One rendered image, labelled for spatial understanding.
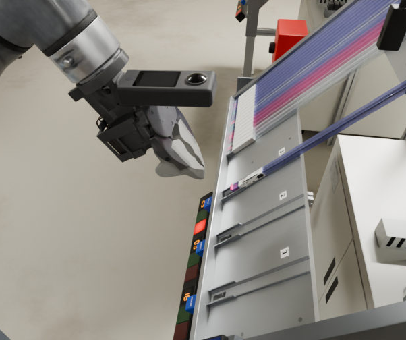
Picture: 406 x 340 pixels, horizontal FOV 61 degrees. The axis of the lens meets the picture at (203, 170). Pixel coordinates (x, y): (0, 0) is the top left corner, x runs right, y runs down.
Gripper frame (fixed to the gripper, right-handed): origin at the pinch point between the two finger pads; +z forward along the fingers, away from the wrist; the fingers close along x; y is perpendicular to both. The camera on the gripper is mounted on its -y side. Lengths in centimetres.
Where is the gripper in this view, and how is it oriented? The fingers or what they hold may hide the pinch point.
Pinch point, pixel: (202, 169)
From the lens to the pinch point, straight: 51.3
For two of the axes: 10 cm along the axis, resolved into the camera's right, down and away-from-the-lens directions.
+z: 5.4, 6.5, 5.4
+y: -8.3, 3.0, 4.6
